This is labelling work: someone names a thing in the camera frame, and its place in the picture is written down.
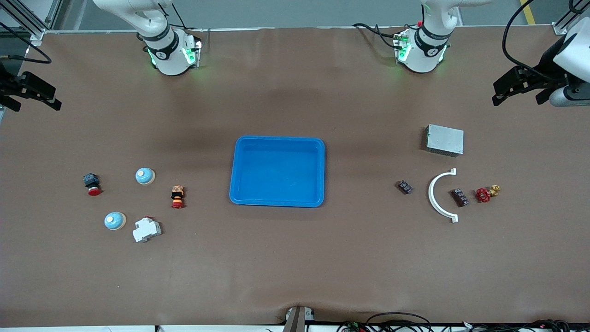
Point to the white curved plastic bracket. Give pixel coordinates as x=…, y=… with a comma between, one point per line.
x=430, y=193

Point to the white table edge rail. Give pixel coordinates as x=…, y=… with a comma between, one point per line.
x=69, y=329

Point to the silver metal box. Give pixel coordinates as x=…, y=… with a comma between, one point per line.
x=445, y=139

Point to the small dark connector block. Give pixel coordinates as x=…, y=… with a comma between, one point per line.
x=405, y=187

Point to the blue plastic tray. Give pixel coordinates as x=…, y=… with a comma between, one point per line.
x=276, y=175

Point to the orange and red push button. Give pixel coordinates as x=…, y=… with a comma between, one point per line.
x=177, y=196

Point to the blue bell with orange knob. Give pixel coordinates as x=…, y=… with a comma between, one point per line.
x=145, y=175
x=115, y=221

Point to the white circuit breaker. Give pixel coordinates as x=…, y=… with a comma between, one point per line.
x=146, y=229

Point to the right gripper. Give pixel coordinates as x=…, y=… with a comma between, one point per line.
x=6, y=85

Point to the red emergency button black body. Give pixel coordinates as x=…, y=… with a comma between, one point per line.
x=91, y=182

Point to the aluminium frame profile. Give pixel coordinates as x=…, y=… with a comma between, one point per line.
x=560, y=28
x=39, y=34

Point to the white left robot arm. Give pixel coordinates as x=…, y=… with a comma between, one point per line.
x=426, y=46

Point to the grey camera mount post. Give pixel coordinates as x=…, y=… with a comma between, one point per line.
x=295, y=320

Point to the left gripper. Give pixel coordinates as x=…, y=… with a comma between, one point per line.
x=546, y=60

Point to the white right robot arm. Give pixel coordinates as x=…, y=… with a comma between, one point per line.
x=168, y=55

